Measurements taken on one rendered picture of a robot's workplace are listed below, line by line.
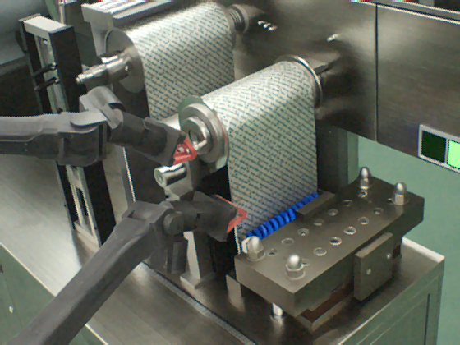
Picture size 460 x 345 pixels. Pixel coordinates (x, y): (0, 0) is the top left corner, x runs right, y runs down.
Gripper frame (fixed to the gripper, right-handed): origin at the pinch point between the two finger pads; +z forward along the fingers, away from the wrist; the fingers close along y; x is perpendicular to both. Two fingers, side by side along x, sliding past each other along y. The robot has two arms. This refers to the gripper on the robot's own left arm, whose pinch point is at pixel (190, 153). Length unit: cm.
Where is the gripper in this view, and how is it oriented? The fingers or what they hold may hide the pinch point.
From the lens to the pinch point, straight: 127.8
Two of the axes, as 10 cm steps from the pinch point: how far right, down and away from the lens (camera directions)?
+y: 6.7, 3.2, -6.6
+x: 3.9, -9.2, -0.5
